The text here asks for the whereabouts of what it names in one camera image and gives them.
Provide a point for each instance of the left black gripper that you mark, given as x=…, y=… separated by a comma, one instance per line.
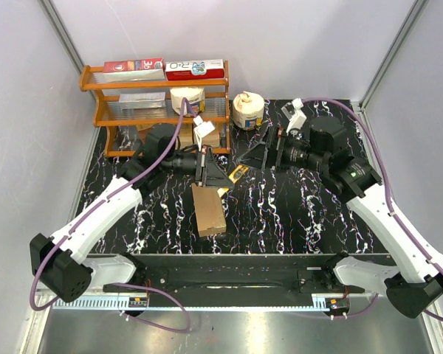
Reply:
x=208, y=172

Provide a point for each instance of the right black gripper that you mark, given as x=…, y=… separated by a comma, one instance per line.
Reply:
x=269, y=155

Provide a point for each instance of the yellow utility knife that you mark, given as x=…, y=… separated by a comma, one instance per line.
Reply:
x=238, y=172

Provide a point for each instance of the brown cardboard express box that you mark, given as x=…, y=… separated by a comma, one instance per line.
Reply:
x=210, y=219

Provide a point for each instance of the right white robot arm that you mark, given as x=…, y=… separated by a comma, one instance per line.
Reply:
x=415, y=281

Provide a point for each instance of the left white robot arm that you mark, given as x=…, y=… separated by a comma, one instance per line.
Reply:
x=61, y=260

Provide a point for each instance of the right small cardboard box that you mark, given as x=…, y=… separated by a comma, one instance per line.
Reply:
x=212, y=139

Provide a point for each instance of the small cardboard box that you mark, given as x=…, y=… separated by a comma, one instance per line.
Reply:
x=185, y=137
x=212, y=139

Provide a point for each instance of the middle small cardboard box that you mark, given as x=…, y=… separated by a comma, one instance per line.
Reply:
x=185, y=137

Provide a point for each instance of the dark brown small box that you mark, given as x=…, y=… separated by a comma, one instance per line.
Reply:
x=143, y=130

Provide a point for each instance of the red white toothpaste box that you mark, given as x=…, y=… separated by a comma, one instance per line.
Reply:
x=195, y=69

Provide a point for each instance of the red silver toothpaste box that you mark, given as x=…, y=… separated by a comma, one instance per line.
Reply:
x=134, y=70

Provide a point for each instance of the toilet paper roll on table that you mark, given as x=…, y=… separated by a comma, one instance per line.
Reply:
x=248, y=110

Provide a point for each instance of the toilet paper roll on shelf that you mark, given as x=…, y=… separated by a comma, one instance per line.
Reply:
x=187, y=100

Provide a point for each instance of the orange wooden shelf rack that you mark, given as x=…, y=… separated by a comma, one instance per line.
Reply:
x=121, y=124

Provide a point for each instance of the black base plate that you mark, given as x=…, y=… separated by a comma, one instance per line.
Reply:
x=163, y=271

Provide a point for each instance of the aluminium frame rail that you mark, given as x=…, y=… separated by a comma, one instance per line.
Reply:
x=297, y=289

